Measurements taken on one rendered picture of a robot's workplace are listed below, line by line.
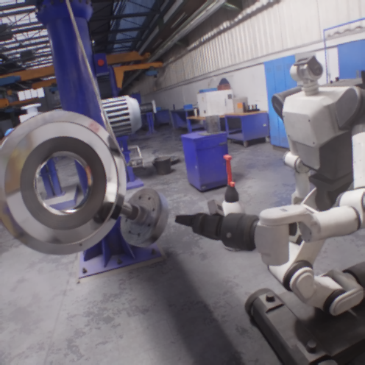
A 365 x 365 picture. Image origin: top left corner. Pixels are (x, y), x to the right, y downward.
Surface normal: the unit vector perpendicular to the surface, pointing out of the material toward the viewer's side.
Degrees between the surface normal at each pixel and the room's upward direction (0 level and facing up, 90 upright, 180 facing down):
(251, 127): 90
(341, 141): 102
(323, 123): 95
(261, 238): 82
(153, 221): 49
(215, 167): 90
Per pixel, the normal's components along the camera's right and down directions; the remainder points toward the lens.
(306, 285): 0.25, 0.26
